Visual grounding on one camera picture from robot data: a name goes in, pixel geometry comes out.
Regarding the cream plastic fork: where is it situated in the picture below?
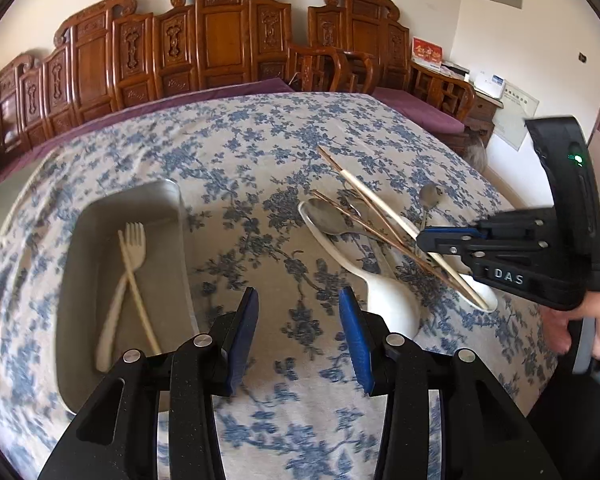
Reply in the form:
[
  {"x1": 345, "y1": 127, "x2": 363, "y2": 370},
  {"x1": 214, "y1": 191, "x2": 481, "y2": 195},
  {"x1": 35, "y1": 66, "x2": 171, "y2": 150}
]
[{"x1": 96, "y1": 221, "x2": 147, "y2": 372}]

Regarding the cream plastic knife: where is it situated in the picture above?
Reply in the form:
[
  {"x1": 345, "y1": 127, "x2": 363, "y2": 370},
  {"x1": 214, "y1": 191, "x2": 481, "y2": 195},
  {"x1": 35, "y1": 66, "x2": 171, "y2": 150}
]
[{"x1": 117, "y1": 230, "x2": 162, "y2": 356}]

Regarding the blue floral tablecloth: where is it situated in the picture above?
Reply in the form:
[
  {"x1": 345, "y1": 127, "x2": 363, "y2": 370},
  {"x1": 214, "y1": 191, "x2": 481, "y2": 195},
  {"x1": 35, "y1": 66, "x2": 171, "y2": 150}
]
[{"x1": 0, "y1": 91, "x2": 561, "y2": 480}]

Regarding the brown wooden chopstick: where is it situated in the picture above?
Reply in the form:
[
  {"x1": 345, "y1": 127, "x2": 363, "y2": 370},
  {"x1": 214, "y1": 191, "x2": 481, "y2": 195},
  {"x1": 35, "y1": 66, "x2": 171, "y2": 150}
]
[
  {"x1": 311, "y1": 190, "x2": 463, "y2": 288},
  {"x1": 317, "y1": 146, "x2": 481, "y2": 306}
]

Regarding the white box with blue print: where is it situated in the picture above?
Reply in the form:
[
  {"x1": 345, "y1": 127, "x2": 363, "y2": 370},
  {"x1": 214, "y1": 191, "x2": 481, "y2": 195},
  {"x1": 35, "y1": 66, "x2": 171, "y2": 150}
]
[{"x1": 475, "y1": 71, "x2": 508, "y2": 98}]

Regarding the wooden side table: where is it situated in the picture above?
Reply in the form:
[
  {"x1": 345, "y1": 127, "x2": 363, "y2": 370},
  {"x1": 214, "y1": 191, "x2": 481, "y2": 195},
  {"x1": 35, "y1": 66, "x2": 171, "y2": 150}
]
[{"x1": 464, "y1": 94, "x2": 504, "y2": 148}]

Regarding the carved wooden bench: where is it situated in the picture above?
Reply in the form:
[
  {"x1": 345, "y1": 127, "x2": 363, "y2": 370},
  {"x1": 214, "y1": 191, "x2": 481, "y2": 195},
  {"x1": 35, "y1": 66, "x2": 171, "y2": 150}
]
[{"x1": 0, "y1": 0, "x2": 361, "y2": 161}]

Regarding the purple bench cushion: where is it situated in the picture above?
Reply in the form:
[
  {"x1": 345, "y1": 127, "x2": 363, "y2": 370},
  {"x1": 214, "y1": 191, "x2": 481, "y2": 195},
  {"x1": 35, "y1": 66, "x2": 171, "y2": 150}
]
[{"x1": 0, "y1": 78, "x2": 295, "y2": 196}]

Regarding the light bamboo chopstick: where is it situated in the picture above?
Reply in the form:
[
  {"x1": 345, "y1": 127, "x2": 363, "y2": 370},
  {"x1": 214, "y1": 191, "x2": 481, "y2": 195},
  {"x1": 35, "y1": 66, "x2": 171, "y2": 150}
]
[{"x1": 340, "y1": 170, "x2": 487, "y2": 307}]

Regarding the purple armchair cushion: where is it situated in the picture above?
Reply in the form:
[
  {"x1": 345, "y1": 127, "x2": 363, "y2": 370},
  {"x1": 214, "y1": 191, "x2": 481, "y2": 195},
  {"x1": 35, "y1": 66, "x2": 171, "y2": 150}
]
[{"x1": 371, "y1": 86, "x2": 467, "y2": 136}]

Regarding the white framed paper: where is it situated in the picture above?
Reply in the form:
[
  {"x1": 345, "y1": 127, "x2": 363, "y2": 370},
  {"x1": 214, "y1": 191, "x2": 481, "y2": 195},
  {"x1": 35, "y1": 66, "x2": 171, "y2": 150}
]
[{"x1": 491, "y1": 80, "x2": 541, "y2": 152}]

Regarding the metal tray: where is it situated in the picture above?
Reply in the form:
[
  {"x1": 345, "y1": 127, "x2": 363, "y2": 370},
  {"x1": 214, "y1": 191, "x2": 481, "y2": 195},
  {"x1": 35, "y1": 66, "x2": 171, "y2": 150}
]
[{"x1": 55, "y1": 179, "x2": 201, "y2": 416}]

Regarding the large white plastic spoon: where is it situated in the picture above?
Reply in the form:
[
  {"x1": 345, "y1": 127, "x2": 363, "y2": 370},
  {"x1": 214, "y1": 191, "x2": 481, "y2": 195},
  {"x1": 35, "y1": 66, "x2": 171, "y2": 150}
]
[{"x1": 298, "y1": 199, "x2": 422, "y2": 342}]

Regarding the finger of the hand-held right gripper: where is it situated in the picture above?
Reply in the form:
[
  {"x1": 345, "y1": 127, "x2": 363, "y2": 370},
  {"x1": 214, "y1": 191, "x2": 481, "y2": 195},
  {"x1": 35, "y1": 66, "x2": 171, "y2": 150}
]
[
  {"x1": 416, "y1": 235, "x2": 476, "y2": 266},
  {"x1": 422, "y1": 227, "x2": 483, "y2": 241}
]

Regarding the small metal spoon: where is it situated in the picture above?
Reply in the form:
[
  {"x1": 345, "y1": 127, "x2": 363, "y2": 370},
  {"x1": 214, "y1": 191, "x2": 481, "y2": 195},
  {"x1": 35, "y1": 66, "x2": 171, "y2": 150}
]
[
  {"x1": 341, "y1": 184, "x2": 376, "y2": 221},
  {"x1": 416, "y1": 183, "x2": 445, "y2": 233}
]

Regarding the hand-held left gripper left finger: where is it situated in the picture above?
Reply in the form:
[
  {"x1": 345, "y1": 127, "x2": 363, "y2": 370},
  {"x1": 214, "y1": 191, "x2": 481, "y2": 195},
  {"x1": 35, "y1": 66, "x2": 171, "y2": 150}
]
[{"x1": 37, "y1": 287, "x2": 259, "y2": 480}]

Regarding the large metal spoon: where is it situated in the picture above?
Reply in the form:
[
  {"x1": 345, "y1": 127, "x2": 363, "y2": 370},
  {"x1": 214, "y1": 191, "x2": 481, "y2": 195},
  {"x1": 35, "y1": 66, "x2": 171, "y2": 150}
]
[{"x1": 307, "y1": 198, "x2": 381, "y2": 246}]

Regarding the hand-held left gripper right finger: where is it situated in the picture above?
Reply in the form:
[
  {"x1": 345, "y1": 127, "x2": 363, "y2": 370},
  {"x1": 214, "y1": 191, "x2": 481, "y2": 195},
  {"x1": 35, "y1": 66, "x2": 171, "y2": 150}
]
[{"x1": 339, "y1": 289, "x2": 563, "y2": 480}]

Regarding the carved wooden armchair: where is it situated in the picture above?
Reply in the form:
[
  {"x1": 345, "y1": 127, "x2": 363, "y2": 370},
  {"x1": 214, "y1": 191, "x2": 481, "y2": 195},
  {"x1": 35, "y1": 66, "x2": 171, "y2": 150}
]
[{"x1": 307, "y1": 0, "x2": 476, "y2": 126}]

